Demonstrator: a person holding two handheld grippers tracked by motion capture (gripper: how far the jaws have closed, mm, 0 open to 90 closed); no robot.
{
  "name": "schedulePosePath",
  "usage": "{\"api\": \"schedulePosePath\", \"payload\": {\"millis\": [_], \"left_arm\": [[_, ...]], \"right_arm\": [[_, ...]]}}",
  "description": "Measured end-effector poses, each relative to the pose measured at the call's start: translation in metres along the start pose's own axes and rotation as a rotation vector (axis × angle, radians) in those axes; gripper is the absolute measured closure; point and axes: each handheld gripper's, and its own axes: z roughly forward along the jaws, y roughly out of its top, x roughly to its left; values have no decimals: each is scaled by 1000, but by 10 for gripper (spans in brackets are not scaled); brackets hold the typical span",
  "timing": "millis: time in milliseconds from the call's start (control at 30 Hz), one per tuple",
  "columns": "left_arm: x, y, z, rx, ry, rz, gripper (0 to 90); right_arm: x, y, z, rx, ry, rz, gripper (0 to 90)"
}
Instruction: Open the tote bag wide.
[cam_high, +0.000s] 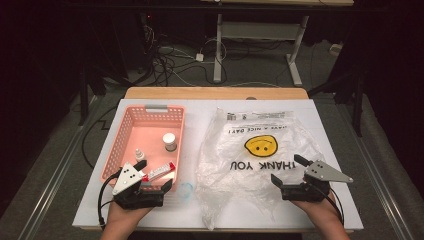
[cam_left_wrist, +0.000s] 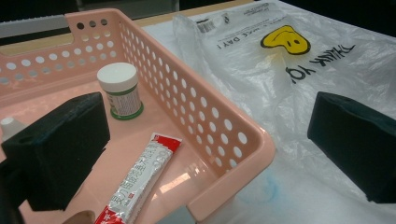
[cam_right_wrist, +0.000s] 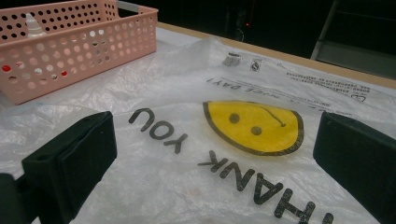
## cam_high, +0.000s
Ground white metal desk frame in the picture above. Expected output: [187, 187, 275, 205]
[213, 13, 310, 87]

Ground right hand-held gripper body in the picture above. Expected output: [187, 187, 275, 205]
[281, 160, 354, 203]

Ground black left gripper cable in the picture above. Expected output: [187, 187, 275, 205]
[97, 169, 123, 228]

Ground tangle of floor cables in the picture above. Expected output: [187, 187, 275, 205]
[141, 24, 231, 88]

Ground pink plastic basket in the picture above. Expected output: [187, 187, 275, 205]
[100, 104, 186, 193]

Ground black floor cable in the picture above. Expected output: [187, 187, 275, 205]
[81, 105, 118, 170]

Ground white-capped medicine bottle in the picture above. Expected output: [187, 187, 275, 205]
[162, 132, 178, 153]

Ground white table mat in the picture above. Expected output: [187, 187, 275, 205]
[72, 98, 364, 232]

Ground person's left hand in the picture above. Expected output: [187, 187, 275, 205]
[106, 201, 154, 228]

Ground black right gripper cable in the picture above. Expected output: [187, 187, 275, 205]
[318, 184, 345, 226]

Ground clear small plastic cup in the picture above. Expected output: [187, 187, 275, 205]
[177, 181, 195, 202]

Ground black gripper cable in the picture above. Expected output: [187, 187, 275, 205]
[97, 169, 123, 228]
[318, 184, 345, 226]

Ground red and white ointment tube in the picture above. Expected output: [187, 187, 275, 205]
[141, 161, 177, 183]

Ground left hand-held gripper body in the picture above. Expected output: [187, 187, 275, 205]
[112, 162, 165, 210]

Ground black stand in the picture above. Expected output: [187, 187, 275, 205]
[307, 71, 365, 138]
[77, 64, 108, 128]

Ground person's right hand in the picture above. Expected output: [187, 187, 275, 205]
[291, 193, 343, 229]

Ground small white dropper bottle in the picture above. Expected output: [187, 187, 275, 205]
[134, 148, 147, 164]

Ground metal floor rail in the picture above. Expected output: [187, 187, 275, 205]
[25, 95, 118, 240]
[334, 96, 416, 240]

